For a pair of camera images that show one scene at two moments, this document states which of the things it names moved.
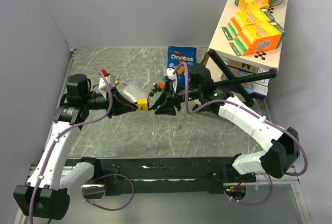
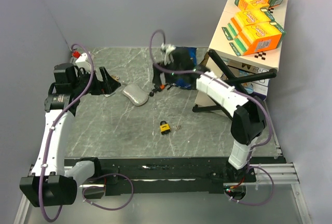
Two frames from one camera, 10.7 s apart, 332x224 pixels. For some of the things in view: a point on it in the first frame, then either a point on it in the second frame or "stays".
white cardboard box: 269,58 stays
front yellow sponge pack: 258,37 stays
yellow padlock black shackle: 143,105 -> 165,127
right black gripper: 168,99 -> 157,70
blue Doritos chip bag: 177,55 stays
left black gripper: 120,104 -> 108,85
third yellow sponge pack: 240,19 stays
